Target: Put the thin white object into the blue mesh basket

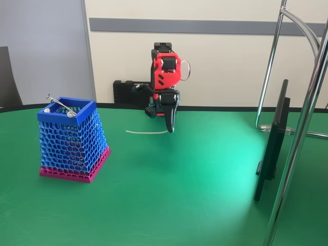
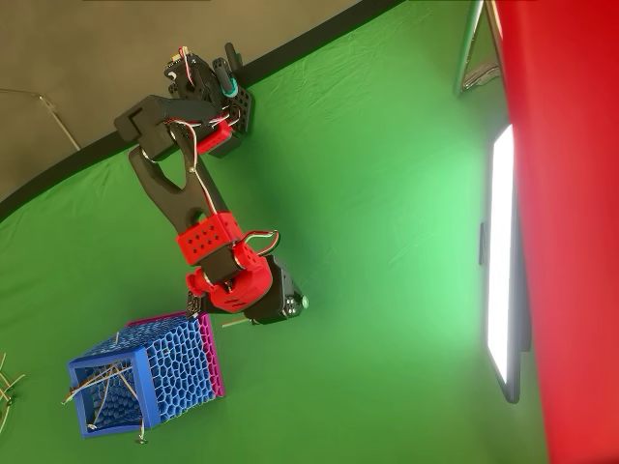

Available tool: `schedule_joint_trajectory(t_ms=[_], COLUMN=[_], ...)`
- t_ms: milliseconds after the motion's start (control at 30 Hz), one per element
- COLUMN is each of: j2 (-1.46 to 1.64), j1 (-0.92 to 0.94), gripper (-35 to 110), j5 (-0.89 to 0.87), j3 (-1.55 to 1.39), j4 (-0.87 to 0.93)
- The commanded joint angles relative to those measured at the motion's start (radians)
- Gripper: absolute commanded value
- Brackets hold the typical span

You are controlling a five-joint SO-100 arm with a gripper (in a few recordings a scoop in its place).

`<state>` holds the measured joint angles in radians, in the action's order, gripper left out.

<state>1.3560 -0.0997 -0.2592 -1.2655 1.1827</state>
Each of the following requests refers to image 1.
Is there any white and red servo cable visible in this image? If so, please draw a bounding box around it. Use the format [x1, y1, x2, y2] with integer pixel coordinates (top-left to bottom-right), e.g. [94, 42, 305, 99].
[180, 59, 192, 82]

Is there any grey wall rail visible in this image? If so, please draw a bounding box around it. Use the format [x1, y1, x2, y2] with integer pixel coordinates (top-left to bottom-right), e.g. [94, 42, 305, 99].
[89, 17, 328, 36]

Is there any white thin stick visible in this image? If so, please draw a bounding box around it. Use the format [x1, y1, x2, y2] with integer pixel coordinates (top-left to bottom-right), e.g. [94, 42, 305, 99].
[125, 129, 171, 135]

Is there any black clamp with teal ring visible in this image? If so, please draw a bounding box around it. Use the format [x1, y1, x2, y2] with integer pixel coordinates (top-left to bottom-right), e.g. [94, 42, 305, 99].
[145, 96, 157, 119]

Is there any blue and pink lattice basket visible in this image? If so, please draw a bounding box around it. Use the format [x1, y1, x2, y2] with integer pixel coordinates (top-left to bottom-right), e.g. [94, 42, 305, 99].
[37, 96, 112, 184]

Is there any chrome tube stand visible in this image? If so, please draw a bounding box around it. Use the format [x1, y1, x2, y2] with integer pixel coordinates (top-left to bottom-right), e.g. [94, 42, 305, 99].
[255, 0, 328, 246]

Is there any green table cloth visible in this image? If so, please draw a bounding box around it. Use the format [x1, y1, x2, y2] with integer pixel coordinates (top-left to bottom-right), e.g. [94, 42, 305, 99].
[0, 102, 328, 246]

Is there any small camera on black bracket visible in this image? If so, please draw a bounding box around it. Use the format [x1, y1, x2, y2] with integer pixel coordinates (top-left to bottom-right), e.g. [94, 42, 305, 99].
[131, 82, 154, 93]

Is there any clear plastic clip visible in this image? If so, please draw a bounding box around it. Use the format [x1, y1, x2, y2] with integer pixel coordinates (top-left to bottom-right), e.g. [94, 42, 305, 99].
[260, 124, 294, 136]

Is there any black plastic case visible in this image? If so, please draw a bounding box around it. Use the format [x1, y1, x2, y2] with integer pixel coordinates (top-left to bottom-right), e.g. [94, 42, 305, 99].
[113, 80, 152, 104]

